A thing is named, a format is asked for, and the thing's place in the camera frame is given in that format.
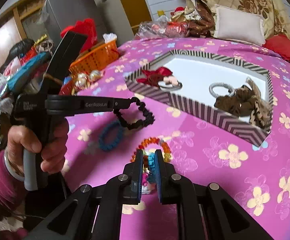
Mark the colourful beaded bracelet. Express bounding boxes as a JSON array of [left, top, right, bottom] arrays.
[[130, 136, 173, 196]]

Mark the blue beaded hair tie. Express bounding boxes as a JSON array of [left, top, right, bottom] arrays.
[[98, 120, 124, 152]]

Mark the black scrunchie hair tie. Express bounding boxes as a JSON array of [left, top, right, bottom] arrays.
[[112, 96, 156, 131]]

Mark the red satin bow scrunchie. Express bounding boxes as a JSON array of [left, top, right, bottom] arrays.
[[136, 67, 172, 87]]

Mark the brown leopard ribbon scrunchie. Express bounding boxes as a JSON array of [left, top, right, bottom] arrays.
[[209, 77, 272, 129]]

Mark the magenta left sleeve forearm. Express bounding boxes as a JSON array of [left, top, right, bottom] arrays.
[[0, 151, 26, 220]]

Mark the person's left hand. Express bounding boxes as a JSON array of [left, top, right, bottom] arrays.
[[6, 119, 69, 176]]

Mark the wrapped egg candy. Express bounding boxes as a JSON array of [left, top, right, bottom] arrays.
[[89, 69, 104, 83], [74, 73, 89, 89]]

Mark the silver bangle on wrist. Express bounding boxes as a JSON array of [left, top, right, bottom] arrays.
[[4, 149, 25, 182]]

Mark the black doll hair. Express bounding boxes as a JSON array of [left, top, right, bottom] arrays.
[[0, 38, 35, 74]]

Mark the orange plastic basket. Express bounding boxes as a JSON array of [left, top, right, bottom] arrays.
[[69, 40, 120, 75]]

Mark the pink floral bed sheet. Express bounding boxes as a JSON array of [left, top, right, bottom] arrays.
[[63, 38, 290, 239]]

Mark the red felt bag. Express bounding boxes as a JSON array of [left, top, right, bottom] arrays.
[[60, 18, 98, 53]]

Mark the white tissue in basket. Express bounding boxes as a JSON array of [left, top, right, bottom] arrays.
[[103, 33, 117, 43]]

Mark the grey refrigerator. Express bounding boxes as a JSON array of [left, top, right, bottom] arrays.
[[42, 0, 107, 46]]

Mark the striped shallow white box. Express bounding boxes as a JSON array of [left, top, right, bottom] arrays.
[[125, 49, 273, 146]]

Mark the clear plastic bag of items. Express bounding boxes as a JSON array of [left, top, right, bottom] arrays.
[[135, 15, 188, 39]]

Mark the santa plush toy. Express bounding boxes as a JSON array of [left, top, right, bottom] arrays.
[[170, 7, 186, 22]]

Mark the white small pillow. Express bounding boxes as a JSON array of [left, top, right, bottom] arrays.
[[214, 4, 265, 46]]

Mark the red heart cushion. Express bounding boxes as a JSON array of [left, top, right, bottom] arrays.
[[262, 34, 290, 63]]

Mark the floral beige quilt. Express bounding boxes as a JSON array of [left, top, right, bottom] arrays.
[[184, 0, 290, 39]]

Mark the grey braided hair tie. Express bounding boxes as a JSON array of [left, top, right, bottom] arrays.
[[208, 81, 237, 99]]

